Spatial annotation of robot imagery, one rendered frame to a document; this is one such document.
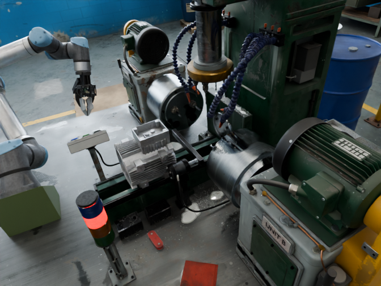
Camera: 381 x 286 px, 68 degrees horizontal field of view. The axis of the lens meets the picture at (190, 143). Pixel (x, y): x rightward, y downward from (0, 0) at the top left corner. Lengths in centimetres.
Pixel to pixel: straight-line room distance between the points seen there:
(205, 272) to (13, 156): 87
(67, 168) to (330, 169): 129
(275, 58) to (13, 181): 111
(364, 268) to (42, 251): 109
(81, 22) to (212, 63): 559
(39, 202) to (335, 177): 108
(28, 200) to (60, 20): 546
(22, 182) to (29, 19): 539
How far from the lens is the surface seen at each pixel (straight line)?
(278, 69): 112
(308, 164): 72
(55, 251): 130
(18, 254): 137
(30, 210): 134
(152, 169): 112
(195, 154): 115
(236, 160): 95
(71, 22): 654
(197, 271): 109
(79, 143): 129
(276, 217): 78
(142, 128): 116
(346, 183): 68
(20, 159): 135
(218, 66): 108
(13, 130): 152
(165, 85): 140
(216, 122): 134
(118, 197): 120
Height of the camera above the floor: 178
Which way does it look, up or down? 38 degrees down
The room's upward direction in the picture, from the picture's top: 6 degrees counter-clockwise
